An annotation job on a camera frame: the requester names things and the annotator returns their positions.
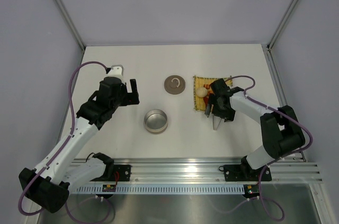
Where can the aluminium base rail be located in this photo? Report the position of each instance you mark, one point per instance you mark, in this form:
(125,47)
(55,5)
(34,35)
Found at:
(206,170)

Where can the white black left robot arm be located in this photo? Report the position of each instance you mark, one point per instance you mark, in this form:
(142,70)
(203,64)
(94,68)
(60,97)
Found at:
(50,183)

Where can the left aluminium frame post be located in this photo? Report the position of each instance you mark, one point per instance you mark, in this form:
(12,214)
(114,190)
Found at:
(70,24)

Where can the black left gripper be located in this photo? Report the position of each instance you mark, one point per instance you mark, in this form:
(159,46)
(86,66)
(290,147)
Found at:
(131,98)

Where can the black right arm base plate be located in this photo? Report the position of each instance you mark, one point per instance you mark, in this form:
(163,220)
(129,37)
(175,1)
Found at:
(239,173)

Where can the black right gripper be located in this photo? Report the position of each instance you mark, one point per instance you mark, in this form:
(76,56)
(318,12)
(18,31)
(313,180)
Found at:
(229,115)

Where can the perforated cable duct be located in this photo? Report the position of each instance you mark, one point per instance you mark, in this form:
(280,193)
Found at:
(161,189)

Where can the right aluminium frame post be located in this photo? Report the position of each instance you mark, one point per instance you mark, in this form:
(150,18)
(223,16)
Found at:
(283,23)

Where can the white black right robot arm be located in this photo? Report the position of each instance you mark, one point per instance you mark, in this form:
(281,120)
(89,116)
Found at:
(280,130)

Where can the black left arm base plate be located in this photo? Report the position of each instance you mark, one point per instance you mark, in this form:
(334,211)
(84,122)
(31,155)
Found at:
(122,173)

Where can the aluminium frame post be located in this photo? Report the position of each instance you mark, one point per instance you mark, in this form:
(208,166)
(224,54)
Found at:
(283,23)
(70,24)

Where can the woven bamboo tray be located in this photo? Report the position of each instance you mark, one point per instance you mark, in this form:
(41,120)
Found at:
(200,104)

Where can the taupe round lunch box lid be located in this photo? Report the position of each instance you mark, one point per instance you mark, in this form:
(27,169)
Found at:
(174,84)

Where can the round steel lunch box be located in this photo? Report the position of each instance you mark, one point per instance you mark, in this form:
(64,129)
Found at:
(155,121)

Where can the pink cat paw tongs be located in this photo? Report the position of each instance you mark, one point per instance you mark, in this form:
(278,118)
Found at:
(216,121)

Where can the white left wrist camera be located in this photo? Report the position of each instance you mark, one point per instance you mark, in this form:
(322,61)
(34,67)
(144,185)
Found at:
(115,71)

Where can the white steamed bun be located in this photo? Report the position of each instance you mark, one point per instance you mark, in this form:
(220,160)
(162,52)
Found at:
(201,92)

